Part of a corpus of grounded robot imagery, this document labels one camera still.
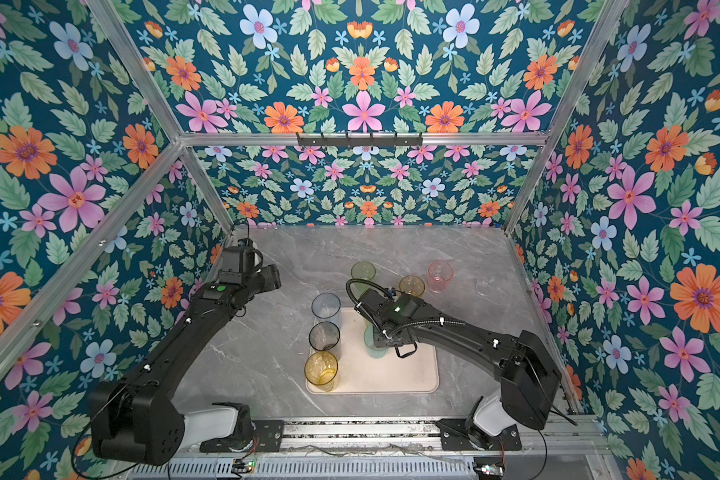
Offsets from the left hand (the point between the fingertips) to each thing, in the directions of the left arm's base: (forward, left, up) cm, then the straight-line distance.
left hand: (271, 265), depth 83 cm
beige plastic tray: (-25, -24, -21) cm, 40 cm away
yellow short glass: (+2, -42, -17) cm, 45 cm away
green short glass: (+8, -25, -16) cm, 31 cm away
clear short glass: (+2, -68, -21) cm, 71 cm away
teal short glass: (-23, -27, -3) cm, 36 cm away
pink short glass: (+7, -52, -18) cm, 56 cm away
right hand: (-19, -31, -10) cm, 38 cm away
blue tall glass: (-10, -15, -7) cm, 20 cm away
